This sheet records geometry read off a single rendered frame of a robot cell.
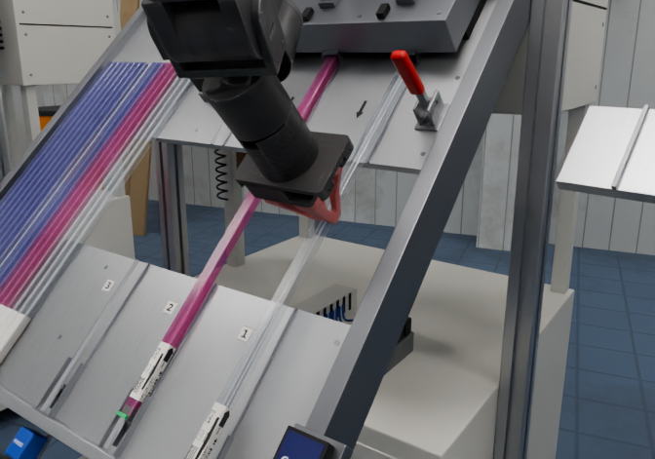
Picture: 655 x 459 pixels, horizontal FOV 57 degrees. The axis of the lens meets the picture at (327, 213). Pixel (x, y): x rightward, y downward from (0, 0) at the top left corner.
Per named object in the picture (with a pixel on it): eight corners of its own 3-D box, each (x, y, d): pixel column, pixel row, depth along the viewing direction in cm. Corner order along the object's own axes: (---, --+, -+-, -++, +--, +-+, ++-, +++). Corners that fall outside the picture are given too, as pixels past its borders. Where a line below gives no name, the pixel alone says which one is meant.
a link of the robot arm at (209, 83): (185, 96, 46) (250, 84, 44) (210, 37, 50) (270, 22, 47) (231, 154, 51) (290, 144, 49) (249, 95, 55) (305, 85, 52)
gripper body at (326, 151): (271, 138, 60) (235, 86, 55) (358, 148, 55) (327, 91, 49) (241, 190, 57) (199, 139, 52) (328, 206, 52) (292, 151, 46)
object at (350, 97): (439, 197, 65) (425, 169, 61) (81, 144, 102) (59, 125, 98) (525, -8, 78) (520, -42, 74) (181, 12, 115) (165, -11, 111)
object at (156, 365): (134, 423, 58) (124, 418, 57) (125, 418, 59) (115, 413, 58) (344, 54, 78) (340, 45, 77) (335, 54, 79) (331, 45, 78)
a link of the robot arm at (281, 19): (139, 19, 42) (255, 12, 39) (186, -74, 48) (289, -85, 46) (201, 134, 51) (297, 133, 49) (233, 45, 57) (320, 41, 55)
